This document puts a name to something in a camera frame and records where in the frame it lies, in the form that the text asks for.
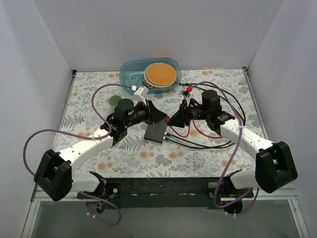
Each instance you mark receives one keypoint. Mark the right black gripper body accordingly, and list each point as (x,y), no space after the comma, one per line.
(184,115)

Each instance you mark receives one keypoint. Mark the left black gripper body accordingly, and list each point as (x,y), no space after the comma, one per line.
(150,112)

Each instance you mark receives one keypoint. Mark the black network switch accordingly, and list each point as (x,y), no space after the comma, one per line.
(156,132)

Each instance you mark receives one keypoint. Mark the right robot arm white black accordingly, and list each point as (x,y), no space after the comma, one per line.
(274,167)

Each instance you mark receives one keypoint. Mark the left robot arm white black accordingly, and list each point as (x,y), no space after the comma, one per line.
(55,172)

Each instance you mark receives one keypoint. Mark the floral table mat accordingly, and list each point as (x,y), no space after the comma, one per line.
(191,152)

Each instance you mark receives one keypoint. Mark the round woven coaster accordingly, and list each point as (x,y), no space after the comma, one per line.
(160,75)

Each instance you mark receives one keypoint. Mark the green cup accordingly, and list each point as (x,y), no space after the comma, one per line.
(114,100)

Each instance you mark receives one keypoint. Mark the blue plastic container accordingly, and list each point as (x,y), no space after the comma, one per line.
(132,73)

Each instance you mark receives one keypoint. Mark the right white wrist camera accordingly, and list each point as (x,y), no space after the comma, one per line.
(187,92)

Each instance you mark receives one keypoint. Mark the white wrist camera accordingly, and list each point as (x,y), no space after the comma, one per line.
(140,94)
(187,92)

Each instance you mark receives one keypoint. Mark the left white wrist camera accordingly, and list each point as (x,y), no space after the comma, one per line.
(140,94)

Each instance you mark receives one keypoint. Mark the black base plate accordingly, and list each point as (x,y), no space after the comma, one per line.
(158,192)

